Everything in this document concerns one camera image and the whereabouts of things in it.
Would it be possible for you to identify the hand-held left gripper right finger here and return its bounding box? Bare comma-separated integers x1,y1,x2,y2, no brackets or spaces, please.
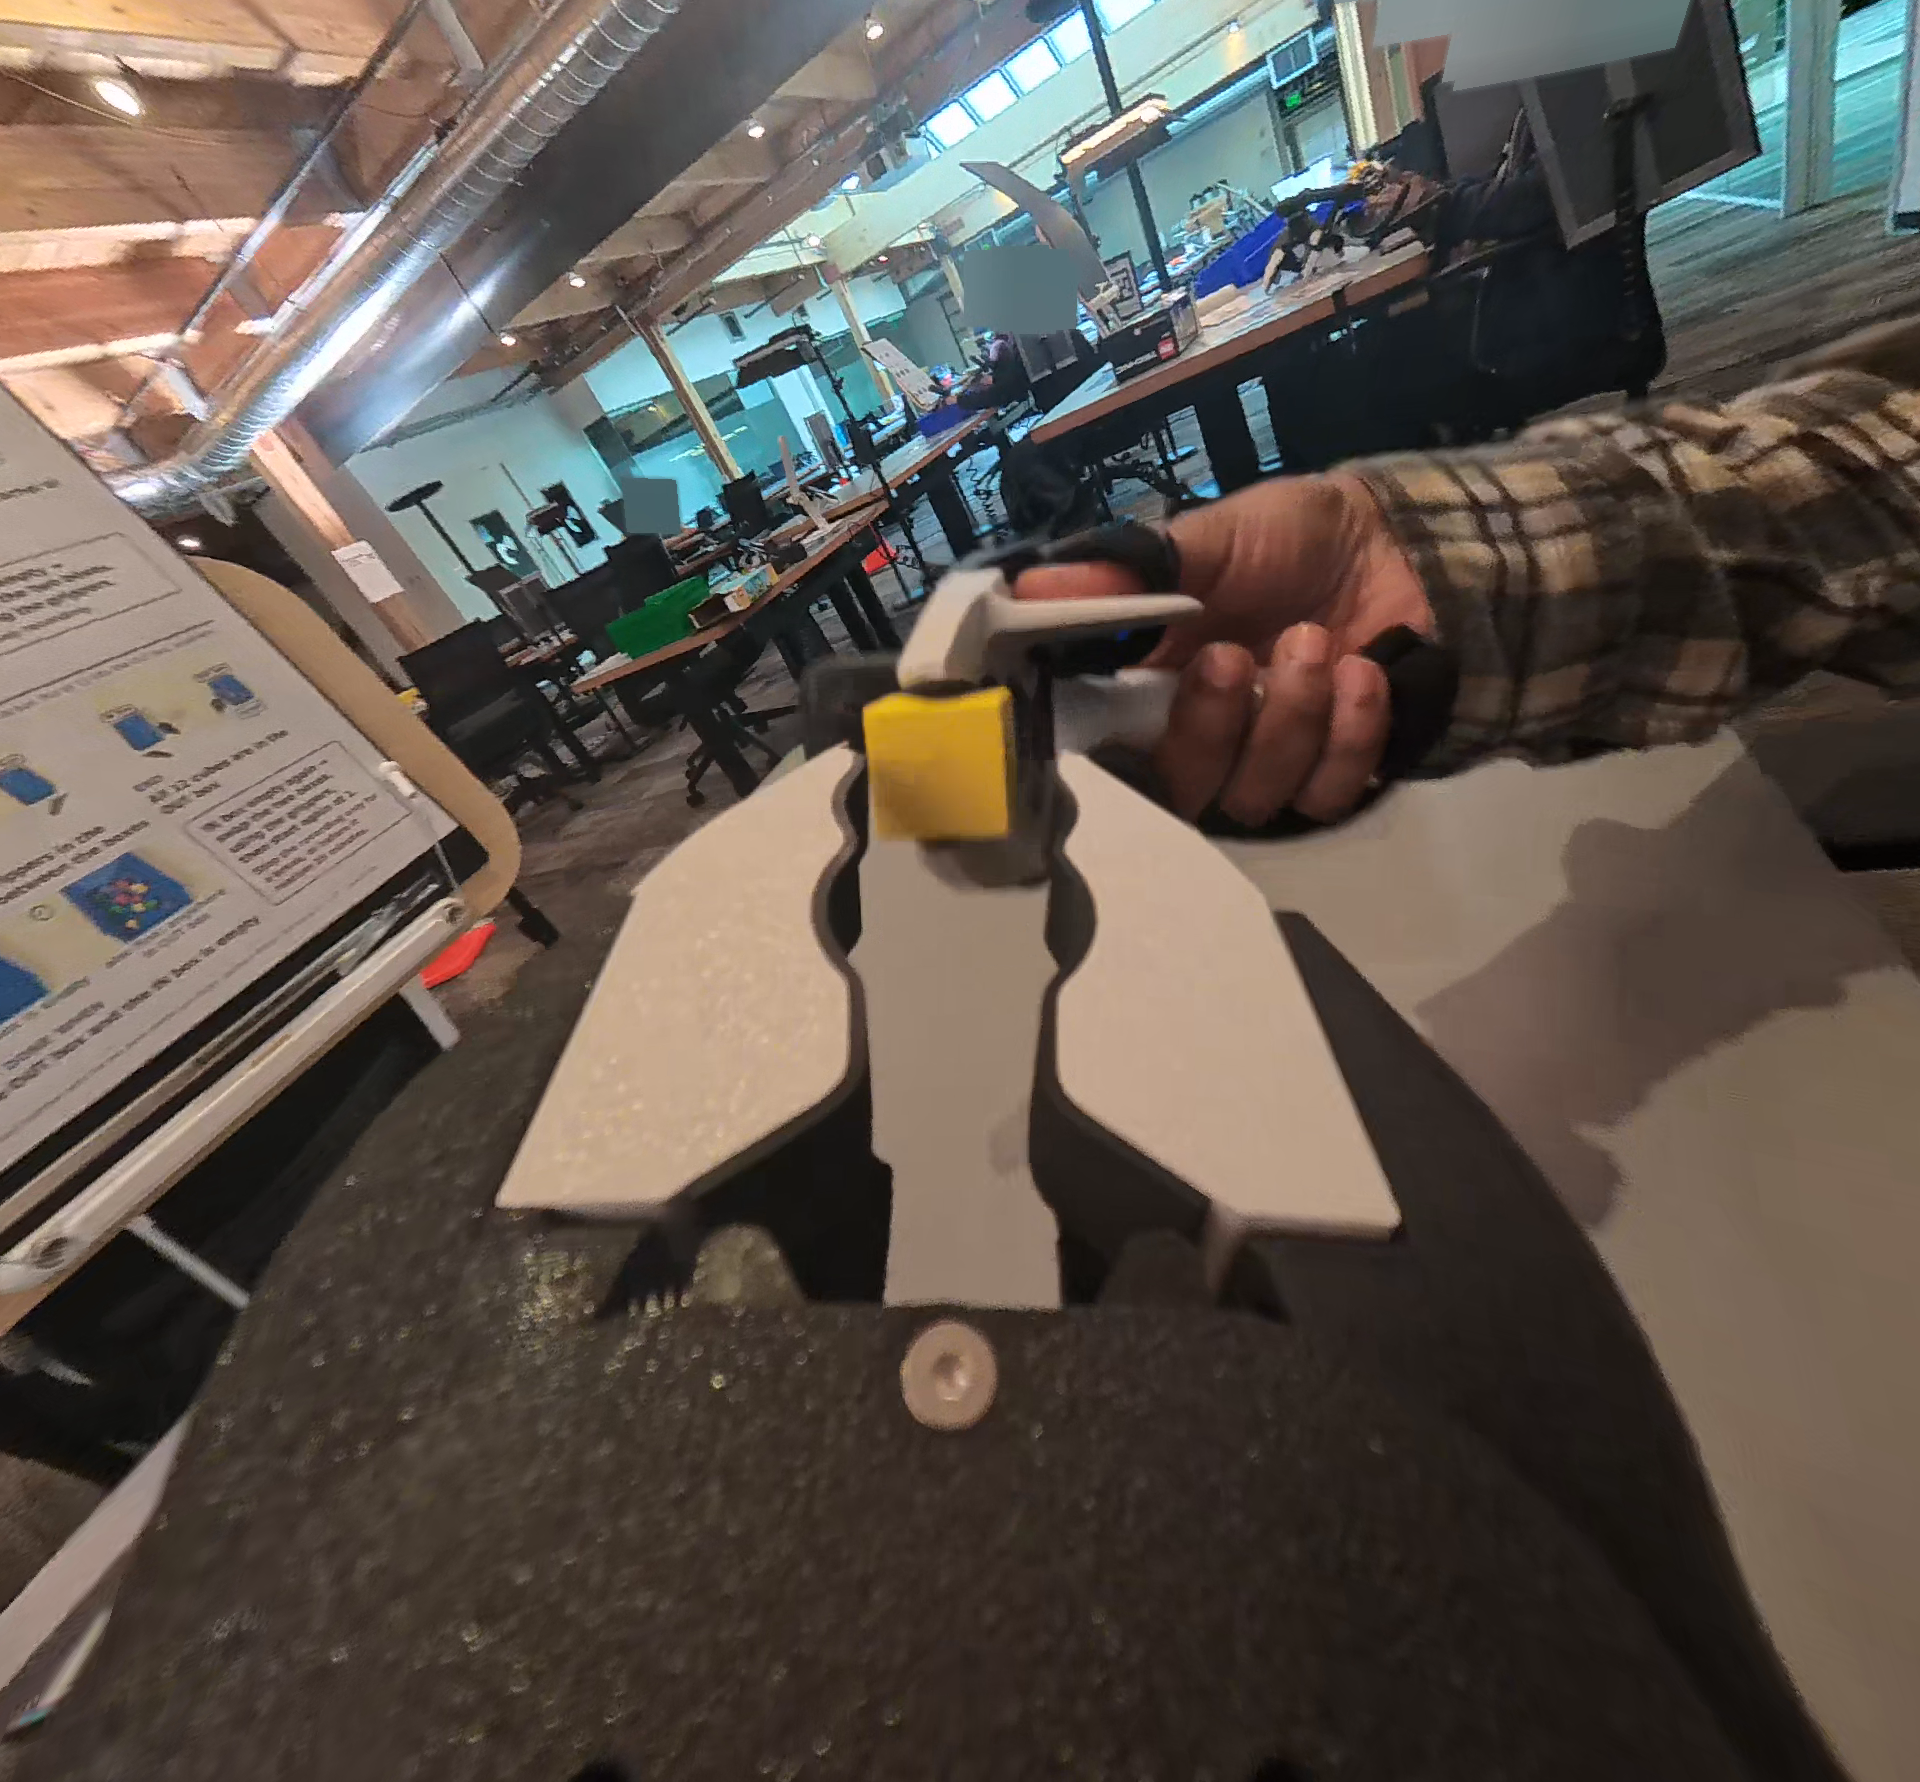
1032,754,1407,1247

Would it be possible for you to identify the person's right forearm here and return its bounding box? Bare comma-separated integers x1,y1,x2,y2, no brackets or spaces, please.
1349,370,1920,773

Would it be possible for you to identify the black cardboard box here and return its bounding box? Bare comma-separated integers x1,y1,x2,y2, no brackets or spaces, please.
1103,297,1201,383

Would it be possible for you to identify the silver spiral ventilation duct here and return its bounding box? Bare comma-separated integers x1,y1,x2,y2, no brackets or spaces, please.
113,0,841,511

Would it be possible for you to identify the black office chair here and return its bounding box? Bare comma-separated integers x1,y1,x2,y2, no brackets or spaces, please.
397,613,601,815

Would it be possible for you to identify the person's right hand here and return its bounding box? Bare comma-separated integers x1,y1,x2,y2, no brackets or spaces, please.
1013,469,1438,831

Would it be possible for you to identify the yellow wooden cube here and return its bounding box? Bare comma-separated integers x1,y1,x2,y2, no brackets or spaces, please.
862,687,1025,846

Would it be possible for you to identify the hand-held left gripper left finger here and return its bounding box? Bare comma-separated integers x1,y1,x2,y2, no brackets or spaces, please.
495,744,889,1225

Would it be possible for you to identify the green storage bin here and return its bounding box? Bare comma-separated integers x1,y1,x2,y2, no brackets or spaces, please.
603,575,714,659

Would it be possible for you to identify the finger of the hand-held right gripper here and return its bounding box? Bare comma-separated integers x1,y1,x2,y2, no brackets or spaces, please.
918,679,1064,895

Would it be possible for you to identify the black studio light stand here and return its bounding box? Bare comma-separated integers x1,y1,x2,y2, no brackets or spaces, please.
731,331,841,465

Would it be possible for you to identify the instruction sign on white stand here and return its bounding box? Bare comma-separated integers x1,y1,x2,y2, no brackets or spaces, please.
0,380,521,1740

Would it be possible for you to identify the grey computer monitor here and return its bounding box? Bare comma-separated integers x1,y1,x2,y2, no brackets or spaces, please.
1515,0,1763,257

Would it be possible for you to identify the long wooden workbench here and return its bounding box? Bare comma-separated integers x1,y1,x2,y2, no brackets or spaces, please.
576,409,991,795
1032,244,1441,496

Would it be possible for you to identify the black ceiling duct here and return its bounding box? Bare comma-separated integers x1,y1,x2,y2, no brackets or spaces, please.
292,0,1083,465

